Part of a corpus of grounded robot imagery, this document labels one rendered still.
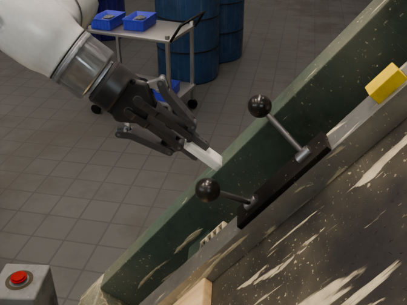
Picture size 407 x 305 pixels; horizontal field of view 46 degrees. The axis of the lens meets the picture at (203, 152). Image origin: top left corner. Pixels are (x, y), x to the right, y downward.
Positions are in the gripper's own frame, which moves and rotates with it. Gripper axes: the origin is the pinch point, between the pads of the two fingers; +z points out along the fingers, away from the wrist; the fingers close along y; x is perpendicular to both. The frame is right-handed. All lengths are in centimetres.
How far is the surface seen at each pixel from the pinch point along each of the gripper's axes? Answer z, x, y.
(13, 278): -8, -16, 67
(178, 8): 9, -366, 80
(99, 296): 11, -15, 57
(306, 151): 9.9, 5.3, -12.8
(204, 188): 0.4, 10.8, -0.7
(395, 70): 9.7, 5.7, -29.7
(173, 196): 66, -182, 129
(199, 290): 13.7, 9.4, 17.3
